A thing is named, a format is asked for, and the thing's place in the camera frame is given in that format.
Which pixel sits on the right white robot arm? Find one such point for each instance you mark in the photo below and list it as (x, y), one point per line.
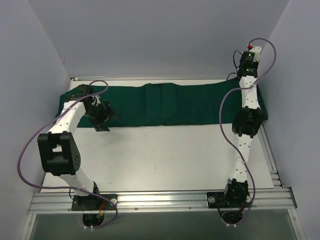
(245, 126)

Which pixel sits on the front aluminium rail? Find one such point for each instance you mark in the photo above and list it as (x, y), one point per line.
(161, 201)

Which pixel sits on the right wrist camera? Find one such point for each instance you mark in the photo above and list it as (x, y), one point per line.
(250, 59)

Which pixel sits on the rear aluminium rail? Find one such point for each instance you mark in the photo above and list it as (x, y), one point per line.
(86, 78)

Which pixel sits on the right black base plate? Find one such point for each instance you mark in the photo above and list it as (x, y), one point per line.
(222, 200)

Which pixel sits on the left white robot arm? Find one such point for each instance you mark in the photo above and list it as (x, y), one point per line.
(58, 150)

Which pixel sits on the dark green surgical cloth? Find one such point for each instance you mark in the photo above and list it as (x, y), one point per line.
(169, 104)

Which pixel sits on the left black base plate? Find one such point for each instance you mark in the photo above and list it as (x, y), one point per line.
(90, 203)

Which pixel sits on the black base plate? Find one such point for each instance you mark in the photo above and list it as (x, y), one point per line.
(222, 200)
(90, 203)

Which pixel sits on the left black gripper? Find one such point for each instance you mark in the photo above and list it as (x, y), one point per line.
(104, 116)

